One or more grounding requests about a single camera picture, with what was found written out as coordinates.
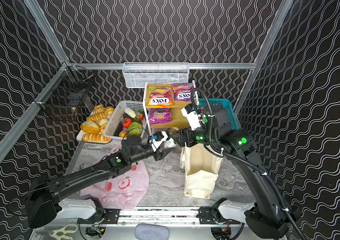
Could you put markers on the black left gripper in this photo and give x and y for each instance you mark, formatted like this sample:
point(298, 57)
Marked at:
point(159, 153)

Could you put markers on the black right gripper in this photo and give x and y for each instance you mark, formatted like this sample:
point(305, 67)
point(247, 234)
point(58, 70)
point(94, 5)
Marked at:
point(181, 137)

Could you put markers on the green drink can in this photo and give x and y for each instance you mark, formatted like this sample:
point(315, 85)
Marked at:
point(173, 135)

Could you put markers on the cream canvas tote bag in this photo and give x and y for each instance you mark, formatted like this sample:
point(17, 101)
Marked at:
point(201, 166)

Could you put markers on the orange yellow Fox's candy bag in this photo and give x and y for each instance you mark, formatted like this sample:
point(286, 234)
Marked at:
point(160, 97)

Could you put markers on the pink plastic grocery bag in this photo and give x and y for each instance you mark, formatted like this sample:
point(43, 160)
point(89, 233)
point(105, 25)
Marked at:
point(123, 192)

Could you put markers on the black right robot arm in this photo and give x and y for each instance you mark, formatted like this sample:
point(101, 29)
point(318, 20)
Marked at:
point(210, 127)

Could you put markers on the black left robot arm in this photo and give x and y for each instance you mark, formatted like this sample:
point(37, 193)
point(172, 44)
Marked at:
point(43, 198)

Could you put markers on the wooden two-tier shelf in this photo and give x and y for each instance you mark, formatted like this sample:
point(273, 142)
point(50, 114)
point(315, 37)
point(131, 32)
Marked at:
point(177, 118)

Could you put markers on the green cabbage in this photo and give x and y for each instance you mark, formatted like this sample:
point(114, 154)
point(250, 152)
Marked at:
point(135, 128)

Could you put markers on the teal plastic fruit basket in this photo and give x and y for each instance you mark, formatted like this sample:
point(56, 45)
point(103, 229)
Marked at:
point(224, 117)

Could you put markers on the purple Fox's candy bag top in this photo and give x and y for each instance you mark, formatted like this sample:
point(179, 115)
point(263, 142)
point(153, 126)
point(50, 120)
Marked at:
point(182, 92)

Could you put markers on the red tomato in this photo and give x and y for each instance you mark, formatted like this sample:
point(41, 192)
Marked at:
point(126, 123)

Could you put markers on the long braided bread loaf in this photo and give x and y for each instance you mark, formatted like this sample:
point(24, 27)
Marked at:
point(95, 138)

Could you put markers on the oval bread roll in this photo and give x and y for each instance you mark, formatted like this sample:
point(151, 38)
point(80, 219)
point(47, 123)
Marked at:
point(90, 127)

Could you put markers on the grey foam pad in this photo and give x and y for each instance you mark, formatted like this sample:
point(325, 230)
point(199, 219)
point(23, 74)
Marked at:
point(151, 232)

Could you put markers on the white bread tray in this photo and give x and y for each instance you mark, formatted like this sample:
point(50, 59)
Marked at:
point(101, 115)

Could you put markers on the white wire wall basket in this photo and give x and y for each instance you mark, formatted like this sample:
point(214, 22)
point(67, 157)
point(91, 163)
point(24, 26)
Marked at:
point(137, 75)

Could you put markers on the black wire wall basket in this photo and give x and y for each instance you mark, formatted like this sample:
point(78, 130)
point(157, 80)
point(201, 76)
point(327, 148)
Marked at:
point(68, 100)

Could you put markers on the white handled scissors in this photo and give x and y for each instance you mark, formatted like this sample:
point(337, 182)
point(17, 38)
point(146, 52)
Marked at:
point(64, 233)

